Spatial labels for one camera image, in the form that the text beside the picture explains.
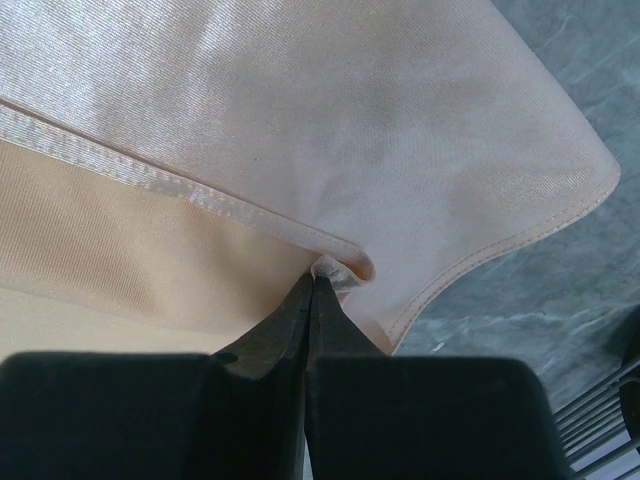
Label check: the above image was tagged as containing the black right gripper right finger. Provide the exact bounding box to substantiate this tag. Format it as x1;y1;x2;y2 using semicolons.
306;277;571;479

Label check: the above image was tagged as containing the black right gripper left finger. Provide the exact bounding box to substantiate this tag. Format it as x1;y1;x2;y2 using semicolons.
1;275;313;479

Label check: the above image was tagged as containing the peach satin napkin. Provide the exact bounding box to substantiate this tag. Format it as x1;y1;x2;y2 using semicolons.
1;1;620;356

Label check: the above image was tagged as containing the black wire dish rack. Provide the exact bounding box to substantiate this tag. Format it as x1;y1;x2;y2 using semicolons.
549;304;640;480

